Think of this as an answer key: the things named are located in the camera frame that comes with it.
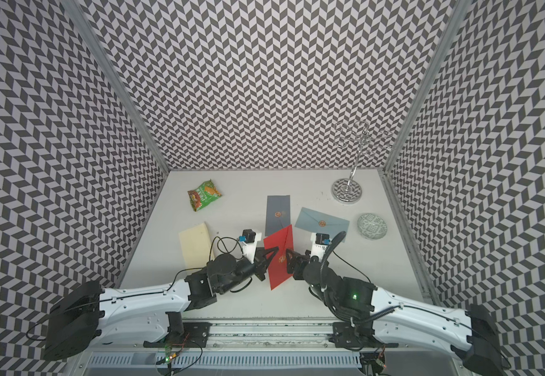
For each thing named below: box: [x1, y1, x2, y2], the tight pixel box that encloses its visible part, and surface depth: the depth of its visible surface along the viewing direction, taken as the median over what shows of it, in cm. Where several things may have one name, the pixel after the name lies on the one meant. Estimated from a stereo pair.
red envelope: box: [263, 224, 295, 291], surface depth 74 cm
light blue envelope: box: [294, 206, 351, 243], surface depth 102 cm
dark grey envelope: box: [264, 195, 291, 238], surface depth 104 cm
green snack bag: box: [187, 178, 223, 212], surface depth 107 cm
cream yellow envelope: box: [178, 222, 211, 269], surface depth 97 cm
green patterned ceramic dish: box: [357, 213, 388, 241], surface depth 97 cm
